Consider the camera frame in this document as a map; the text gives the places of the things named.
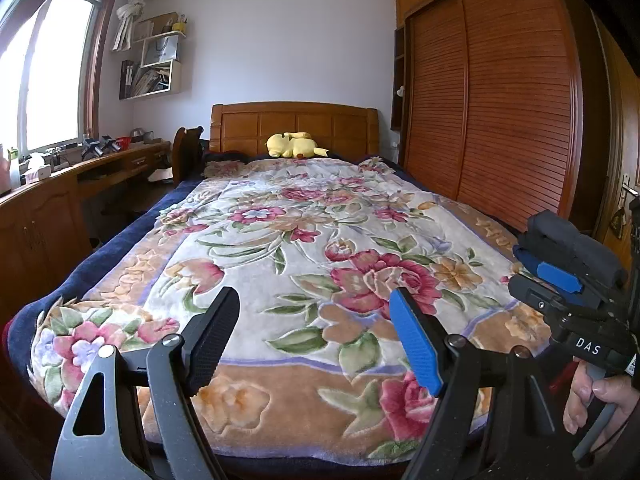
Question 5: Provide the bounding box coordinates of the wooden desk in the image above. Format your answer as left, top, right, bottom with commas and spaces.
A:
0, 141, 174, 322

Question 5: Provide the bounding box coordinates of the tied white curtain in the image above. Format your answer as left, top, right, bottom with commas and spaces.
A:
112, 0, 157, 54

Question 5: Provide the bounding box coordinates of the wooden bed headboard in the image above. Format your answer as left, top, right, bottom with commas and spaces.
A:
210, 101, 382, 157

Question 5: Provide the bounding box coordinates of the white wall shelf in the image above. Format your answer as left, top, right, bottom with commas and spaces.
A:
119, 12, 189, 102

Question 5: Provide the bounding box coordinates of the wooden slatted wardrobe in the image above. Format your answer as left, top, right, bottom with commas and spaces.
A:
392, 0, 598, 237

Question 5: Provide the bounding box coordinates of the white paper bag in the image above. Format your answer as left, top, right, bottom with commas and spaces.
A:
141, 35, 180, 67

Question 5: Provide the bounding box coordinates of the person's right hand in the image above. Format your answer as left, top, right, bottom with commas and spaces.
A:
562, 361, 640, 436

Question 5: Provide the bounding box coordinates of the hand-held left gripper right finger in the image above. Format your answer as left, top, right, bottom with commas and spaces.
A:
389, 287, 566, 480

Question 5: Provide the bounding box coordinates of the black metal tool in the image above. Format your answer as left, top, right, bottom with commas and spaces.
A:
82, 135, 124, 159

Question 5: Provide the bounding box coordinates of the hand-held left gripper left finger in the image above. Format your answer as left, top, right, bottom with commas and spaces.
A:
50, 286, 241, 480

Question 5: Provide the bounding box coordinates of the yellow plush toy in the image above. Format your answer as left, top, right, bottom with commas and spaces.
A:
265, 131, 329, 160

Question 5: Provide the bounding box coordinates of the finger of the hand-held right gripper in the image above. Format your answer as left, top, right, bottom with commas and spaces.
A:
536, 259, 584, 295
509, 274, 574, 332

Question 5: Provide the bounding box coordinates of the wooden door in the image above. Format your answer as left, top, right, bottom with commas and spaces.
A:
594, 20, 640, 273

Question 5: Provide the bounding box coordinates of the hanging door ornament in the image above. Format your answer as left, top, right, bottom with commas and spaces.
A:
607, 205, 627, 239

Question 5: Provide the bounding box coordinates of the window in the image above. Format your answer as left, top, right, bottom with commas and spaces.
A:
0, 0, 118, 158

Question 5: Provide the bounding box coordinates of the tissue box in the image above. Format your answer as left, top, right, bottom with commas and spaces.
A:
25, 157, 51, 184

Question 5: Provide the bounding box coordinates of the navy blue bed sheet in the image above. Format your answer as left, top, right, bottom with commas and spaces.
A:
0, 152, 521, 480

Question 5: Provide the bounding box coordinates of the wooden chair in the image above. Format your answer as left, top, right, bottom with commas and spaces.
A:
171, 126, 205, 187

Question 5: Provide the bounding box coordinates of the pink bottle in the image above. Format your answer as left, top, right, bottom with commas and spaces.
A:
0, 144, 12, 197

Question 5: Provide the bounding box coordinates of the floral blanket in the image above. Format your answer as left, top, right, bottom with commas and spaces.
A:
30, 156, 557, 467

